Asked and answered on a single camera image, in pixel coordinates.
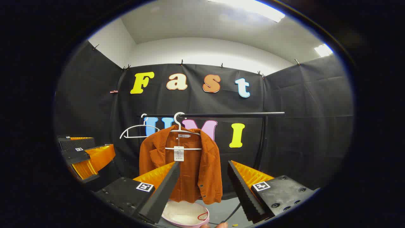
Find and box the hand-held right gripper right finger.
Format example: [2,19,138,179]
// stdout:
[227,160,317,223]

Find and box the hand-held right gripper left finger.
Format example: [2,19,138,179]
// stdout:
[95,161,181,225]

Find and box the pink white laundry hamper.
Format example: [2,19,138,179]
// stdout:
[161,200,210,228]

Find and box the orange corduroy jacket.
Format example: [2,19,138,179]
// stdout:
[139,125,223,205]

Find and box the white plastic clothes hanger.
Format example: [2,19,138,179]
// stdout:
[120,113,161,140]
[165,112,203,151]

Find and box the black metal clothes rack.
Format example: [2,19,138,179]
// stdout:
[141,111,285,173]

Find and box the small ceiling light panel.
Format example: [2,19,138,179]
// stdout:
[314,44,333,57]

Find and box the large ceiling light panel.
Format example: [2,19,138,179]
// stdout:
[209,0,285,22]

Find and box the black floor cable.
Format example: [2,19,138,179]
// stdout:
[218,202,242,226]

